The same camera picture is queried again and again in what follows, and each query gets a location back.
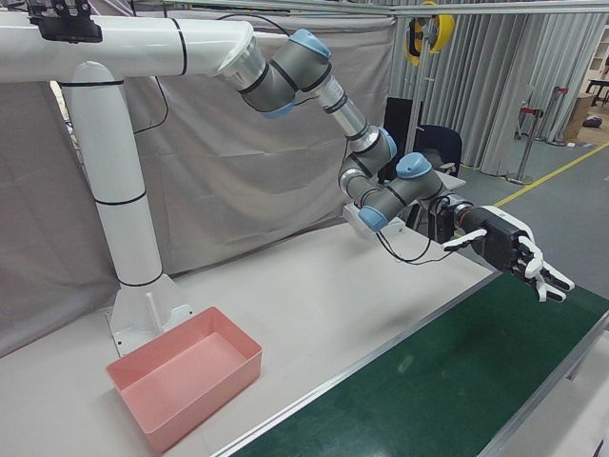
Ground dexterous robot hand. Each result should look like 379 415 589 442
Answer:
442 205 577 304

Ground pink plastic basket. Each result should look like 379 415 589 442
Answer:
105 306 265 454

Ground black office chair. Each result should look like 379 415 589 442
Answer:
412 123 465 230

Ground brown cardboard box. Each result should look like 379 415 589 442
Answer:
562 91 597 145

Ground light grey pleated curtain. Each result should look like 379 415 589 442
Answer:
389 12 605 178

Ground green conveyor belt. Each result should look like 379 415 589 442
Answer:
208 272 609 457

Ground black upright panel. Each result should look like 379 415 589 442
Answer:
383 96 425 155

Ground yellow hard hat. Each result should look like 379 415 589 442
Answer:
403 12 457 69

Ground grey cloth curtain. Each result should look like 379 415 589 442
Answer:
0 7 399 361

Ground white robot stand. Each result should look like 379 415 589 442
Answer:
0 11 254 359

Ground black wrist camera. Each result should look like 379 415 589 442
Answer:
427 195 461 242

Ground silver stanchion post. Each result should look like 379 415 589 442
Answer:
504 85 539 186
546 85 575 147

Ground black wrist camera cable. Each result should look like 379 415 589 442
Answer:
373 223 459 267

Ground aluminium cell frame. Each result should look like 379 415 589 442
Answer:
128 0 609 144

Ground black camera on stand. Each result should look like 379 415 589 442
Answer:
26 0 104 45

